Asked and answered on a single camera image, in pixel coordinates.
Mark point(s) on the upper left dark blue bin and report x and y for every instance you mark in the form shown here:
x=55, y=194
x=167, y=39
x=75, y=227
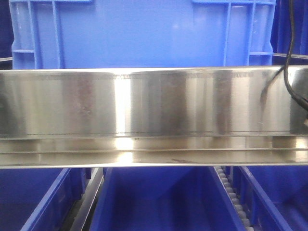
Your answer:
x=6, y=31

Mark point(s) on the lower right blue bin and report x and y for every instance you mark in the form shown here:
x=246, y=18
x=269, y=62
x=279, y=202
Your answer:
x=274, y=198

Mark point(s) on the upper right dark blue bin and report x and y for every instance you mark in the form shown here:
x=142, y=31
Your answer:
x=281, y=31

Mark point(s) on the white roller track strip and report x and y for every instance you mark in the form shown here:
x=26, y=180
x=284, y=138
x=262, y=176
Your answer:
x=234, y=198

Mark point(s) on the stainless steel shelf front rail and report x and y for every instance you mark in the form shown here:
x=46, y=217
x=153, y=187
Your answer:
x=149, y=117

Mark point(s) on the dark blue bin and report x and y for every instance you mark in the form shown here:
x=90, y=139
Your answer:
x=281, y=31
x=6, y=31

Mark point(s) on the lower left blue bin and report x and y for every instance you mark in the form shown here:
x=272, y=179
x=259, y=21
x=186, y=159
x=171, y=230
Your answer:
x=39, y=199

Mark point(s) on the steel divider rail lower left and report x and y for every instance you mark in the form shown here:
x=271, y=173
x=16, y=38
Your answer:
x=84, y=209

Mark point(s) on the large light blue crate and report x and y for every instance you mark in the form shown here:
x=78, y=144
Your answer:
x=58, y=34

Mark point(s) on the lower middle blue bin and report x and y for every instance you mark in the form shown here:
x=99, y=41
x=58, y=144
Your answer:
x=164, y=199

